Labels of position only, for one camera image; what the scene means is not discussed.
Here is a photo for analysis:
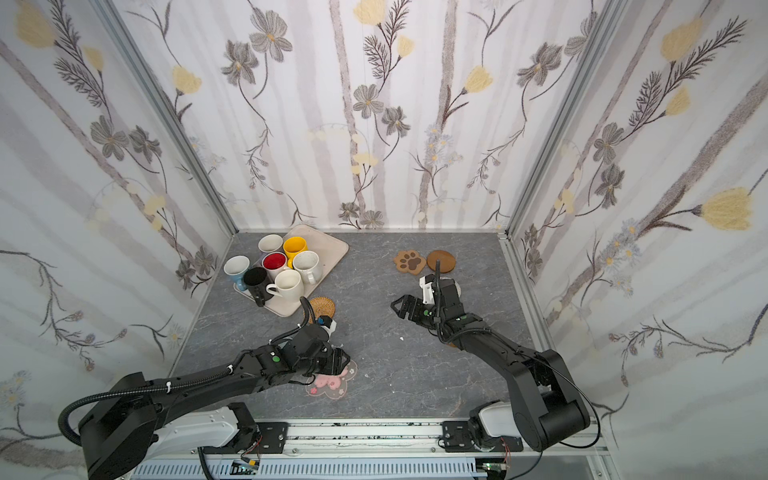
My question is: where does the brown paw print coaster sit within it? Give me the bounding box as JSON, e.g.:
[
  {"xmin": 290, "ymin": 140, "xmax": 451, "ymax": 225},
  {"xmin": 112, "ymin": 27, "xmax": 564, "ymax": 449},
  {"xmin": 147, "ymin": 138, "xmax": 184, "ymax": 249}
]
[{"xmin": 393, "ymin": 250, "xmax": 427, "ymax": 275}]

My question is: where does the yellow mug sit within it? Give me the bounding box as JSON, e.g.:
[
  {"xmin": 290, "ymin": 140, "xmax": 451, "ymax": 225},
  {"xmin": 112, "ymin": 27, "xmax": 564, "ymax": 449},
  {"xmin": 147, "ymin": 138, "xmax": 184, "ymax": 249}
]
[{"xmin": 283, "ymin": 236, "xmax": 308, "ymax": 268}]

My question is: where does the woven rattan round coaster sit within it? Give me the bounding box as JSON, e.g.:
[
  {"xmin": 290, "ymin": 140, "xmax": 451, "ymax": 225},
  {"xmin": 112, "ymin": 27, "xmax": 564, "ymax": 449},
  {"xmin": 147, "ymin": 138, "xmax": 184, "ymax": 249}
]
[{"xmin": 310, "ymin": 297, "xmax": 336, "ymax": 319}]

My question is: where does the white mug right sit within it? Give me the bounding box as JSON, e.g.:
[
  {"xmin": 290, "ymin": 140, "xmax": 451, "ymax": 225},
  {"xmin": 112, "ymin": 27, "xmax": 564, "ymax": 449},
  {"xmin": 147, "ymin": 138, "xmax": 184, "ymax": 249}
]
[{"xmin": 292, "ymin": 250, "xmax": 324, "ymax": 285}]

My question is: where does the red interior white mug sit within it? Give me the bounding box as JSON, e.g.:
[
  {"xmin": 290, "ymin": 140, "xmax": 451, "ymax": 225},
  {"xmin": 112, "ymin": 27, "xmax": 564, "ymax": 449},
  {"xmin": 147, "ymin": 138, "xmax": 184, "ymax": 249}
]
[{"xmin": 262, "ymin": 251, "xmax": 289, "ymax": 281}]

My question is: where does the white mug back left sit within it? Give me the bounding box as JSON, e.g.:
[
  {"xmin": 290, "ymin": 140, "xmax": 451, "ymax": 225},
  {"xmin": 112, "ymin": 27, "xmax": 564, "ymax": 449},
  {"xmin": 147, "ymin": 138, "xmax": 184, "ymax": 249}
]
[{"xmin": 257, "ymin": 234, "xmax": 284, "ymax": 255}]

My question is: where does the white woven rope coaster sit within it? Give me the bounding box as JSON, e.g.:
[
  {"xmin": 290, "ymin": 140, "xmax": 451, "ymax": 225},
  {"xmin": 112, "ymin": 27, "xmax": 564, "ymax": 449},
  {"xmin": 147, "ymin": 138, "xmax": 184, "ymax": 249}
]
[{"xmin": 446, "ymin": 277, "xmax": 462, "ymax": 298}]

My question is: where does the pink cherry blossom coaster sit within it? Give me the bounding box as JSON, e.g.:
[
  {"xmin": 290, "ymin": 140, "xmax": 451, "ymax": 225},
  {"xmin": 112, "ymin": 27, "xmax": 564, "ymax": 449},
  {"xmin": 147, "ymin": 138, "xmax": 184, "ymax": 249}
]
[{"xmin": 305, "ymin": 360, "xmax": 358, "ymax": 400}]

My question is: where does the light blue mug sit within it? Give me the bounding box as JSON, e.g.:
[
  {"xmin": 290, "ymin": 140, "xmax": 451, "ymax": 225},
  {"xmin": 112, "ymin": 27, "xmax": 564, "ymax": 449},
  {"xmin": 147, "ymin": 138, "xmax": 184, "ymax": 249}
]
[{"xmin": 223, "ymin": 255, "xmax": 251, "ymax": 292}]

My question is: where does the black corrugated cable conduit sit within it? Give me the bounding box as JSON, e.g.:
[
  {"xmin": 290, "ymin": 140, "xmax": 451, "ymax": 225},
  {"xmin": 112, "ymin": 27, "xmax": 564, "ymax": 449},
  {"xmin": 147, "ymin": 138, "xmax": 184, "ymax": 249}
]
[{"xmin": 58, "ymin": 365, "xmax": 241, "ymax": 448}]

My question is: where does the cream mug front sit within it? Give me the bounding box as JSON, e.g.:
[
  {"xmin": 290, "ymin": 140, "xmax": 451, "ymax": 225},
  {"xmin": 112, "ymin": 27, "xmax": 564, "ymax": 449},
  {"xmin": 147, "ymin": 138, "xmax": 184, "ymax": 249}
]
[{"xmin": 266, "ymin": 269, "xmax": 304, "ymax": 302}]

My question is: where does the black mug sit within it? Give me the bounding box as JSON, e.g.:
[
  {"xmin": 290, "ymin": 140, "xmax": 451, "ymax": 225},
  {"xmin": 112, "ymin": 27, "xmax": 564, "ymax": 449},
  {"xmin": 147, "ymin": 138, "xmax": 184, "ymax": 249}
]
[{"xmin": 242, "ymin": 266, "xmax": 273, "ymax": 307}]

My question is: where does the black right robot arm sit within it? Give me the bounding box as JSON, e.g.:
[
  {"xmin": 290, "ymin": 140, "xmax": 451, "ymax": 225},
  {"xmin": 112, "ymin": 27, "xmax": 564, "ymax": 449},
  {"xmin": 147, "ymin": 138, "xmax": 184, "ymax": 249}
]
[{"xmin": 390, "ymin": 275, "xmax": 591, "ymax": 452}]

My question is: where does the beige rectangular tray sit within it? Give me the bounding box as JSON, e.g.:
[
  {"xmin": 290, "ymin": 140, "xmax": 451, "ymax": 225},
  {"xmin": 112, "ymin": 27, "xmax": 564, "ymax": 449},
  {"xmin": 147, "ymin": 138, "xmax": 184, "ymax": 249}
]
[{"xmin": 265, "ymin": 225, "xmax": 349, "ymax": 318}]

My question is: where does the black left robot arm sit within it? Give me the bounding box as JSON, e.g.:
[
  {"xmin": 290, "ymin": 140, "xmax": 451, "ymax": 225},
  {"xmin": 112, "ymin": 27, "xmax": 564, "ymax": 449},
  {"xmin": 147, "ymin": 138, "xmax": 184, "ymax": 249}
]
[{"xmin": 57, "ymin": 324, "xmax": 351, "ymax": 479}]

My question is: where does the brown round wooden coaster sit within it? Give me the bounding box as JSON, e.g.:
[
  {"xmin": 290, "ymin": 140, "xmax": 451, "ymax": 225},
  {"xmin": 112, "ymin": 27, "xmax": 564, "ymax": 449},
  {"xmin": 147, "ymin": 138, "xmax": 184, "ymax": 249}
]
[{"xmin": 427, "ymin": 250, "xmax": 456, "ymax": 273}]

